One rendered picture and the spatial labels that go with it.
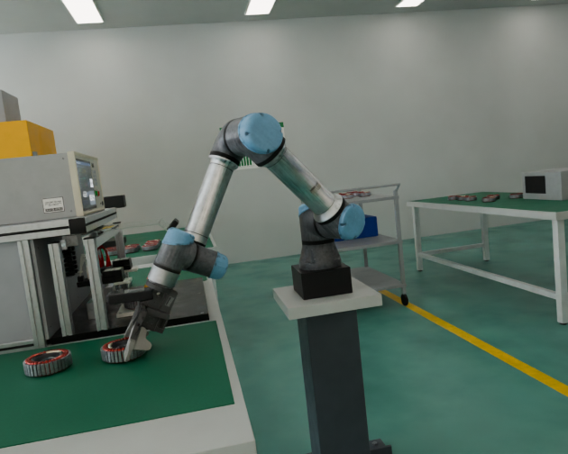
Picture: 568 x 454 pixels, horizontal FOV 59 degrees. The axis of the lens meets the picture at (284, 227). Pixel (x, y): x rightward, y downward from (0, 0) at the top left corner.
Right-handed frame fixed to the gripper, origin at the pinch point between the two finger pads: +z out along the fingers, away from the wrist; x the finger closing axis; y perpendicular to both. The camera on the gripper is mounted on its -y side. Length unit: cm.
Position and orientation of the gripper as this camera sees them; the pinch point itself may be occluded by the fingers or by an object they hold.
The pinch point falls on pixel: (122, 352)
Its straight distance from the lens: 142.7
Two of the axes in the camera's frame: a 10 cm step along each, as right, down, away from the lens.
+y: 8.7, 3.8, 3.2
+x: -3.2, -0.7, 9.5
